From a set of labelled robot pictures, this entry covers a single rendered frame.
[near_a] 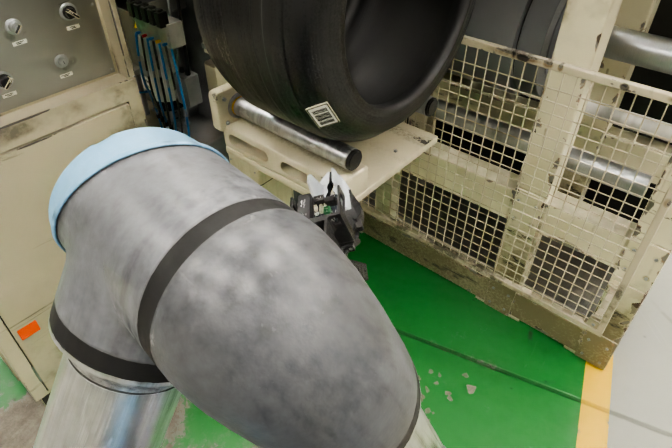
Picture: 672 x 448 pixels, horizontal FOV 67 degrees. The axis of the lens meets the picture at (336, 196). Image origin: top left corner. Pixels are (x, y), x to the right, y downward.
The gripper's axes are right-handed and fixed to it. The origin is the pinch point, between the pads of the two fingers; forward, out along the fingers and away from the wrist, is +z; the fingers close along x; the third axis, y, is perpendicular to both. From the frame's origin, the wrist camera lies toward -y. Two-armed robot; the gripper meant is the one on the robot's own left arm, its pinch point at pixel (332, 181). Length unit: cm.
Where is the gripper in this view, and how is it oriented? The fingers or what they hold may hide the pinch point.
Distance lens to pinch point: 79.2
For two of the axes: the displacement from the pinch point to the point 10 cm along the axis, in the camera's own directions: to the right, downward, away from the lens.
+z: -0.1, -7.2, 6.9
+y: -3.4, -6.5, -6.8
